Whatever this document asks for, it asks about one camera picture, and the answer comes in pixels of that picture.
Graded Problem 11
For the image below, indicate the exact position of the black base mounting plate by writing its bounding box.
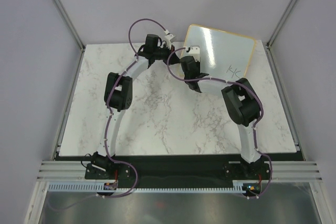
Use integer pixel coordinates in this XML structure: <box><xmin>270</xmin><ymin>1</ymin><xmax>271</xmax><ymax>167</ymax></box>
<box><xmin>54</xmin><ymin>153</ymin><xmax>271</xmax><ymax>190</ymax></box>

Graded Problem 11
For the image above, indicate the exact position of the aluminium front rail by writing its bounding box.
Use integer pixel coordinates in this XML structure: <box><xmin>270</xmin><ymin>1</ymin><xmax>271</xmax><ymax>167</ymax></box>
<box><xmin>37</xmin><ymin>157</ymin><xmax>322</xmax><ymax>182</ymax></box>

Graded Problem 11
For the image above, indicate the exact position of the aluminium left frame post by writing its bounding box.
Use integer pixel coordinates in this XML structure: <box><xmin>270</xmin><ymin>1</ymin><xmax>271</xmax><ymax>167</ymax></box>
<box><xmin>52</xmin><ymin>0</ymin><xmax>86</xmax><ymax>52</ymax></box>

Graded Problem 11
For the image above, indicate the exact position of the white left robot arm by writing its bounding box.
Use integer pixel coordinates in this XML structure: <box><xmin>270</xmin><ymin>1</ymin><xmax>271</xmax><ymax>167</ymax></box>
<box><xmin>85</xmin><ymin>31</ymin><xmax>175</xmax><ymax>179</ymax></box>

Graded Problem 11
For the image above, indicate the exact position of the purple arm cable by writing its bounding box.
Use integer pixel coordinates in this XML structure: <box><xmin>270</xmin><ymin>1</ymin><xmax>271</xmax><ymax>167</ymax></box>
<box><xmin>166</xmin><ymin>47</ymin><xmax>272</xmax><ymax>200</ymax></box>
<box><xmin>48</xmin><ymin>18</ymin><xmax>169</xmax><ymax>212</ymax></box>

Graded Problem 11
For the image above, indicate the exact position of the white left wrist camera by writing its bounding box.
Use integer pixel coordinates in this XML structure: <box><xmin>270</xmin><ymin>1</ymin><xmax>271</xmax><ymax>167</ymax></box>
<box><xmin>164</xmin><ymin>29</ymin><xmax>175</xmax><ymax>48</ymax></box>

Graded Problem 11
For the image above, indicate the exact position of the blue slotted cable duct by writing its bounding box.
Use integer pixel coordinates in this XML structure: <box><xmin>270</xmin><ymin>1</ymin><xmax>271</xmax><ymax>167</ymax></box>
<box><xmin>47</xmin><ymin>182</ymin><xmax>252</xmax><ymax>194</ymax></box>

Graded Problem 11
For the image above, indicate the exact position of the yellow framed whiteboard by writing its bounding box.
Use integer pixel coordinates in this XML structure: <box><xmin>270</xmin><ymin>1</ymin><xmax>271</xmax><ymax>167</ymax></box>
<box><xmin>184</xmin><ymin>24</ymin><xmax>256</xmax><ymax>81</ymax></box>

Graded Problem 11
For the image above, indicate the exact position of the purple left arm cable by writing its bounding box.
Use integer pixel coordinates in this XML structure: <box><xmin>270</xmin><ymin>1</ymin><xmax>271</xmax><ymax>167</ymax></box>
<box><xmin>48</xmin><ymin>18</ymin><xmax>169</xmax><ymax>212</ymax></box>

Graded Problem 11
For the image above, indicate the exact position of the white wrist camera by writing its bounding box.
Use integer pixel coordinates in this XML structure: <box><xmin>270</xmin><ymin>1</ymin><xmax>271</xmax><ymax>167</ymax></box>
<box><xmin>185</xmin><ymin>45</ymin><xmax>201</xmax><ymax>62</ymax></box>
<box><xmin>164</xmin><ymin>29</ymin><xmax>175</xmax><ymax>48</ymax></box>

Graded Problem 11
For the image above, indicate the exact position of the aluminium right frame post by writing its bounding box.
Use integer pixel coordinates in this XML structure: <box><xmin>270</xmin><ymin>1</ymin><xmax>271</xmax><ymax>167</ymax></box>
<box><xmin>265</xmin><ymin>0</ymin><xmax>299</xmax><ymax>50</ymax></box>

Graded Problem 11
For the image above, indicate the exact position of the aluminium frame post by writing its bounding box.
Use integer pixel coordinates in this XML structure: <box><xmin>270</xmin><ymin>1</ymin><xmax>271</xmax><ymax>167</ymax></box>
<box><xmin>265</xmin><ymin>0</ymin><xmax>299</xmax><ymax>50</ymax></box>
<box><xmin>52</xmin><ymin>0</ymin><xmax>86</xmax><ymax>52</ymax></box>

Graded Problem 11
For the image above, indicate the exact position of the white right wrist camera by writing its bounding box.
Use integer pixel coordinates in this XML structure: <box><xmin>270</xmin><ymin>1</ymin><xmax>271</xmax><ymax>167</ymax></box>
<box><xmin>185</xmin><ymin>45</ymin><xmax>201</xmax><ymax>62</ymax></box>

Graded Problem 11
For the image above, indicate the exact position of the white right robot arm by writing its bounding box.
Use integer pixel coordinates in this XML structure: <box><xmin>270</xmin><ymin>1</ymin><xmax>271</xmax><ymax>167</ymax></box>
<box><xmin>180</xmin><ymin>56</ymin><xmax>271</xmax><ymax>179</ymax></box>

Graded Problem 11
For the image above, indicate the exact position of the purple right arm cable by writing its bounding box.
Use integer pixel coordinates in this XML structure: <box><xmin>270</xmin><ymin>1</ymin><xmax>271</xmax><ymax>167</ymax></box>
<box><xmin>166</xmin><ymin>47</ymin><xmax>272</xmax><ymax>200</ymax></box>

